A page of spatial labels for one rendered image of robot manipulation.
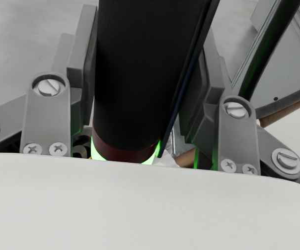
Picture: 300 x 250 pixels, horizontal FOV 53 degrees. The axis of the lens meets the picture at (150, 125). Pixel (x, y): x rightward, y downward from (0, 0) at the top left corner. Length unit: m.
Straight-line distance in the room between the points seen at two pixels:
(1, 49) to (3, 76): 0.30
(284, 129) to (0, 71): 2.09
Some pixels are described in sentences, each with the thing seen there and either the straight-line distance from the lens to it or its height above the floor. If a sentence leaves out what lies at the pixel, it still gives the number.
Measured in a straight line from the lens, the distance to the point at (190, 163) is 0.24.
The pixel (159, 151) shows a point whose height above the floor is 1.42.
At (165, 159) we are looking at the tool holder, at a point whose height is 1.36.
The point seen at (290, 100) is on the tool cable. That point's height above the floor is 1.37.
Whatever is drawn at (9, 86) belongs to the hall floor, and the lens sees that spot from 2.27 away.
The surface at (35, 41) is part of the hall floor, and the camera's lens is 2.64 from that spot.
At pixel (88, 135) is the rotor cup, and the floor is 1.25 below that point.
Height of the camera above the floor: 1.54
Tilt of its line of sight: 49 degrees down
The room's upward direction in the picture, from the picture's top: 15 degrees clockwise
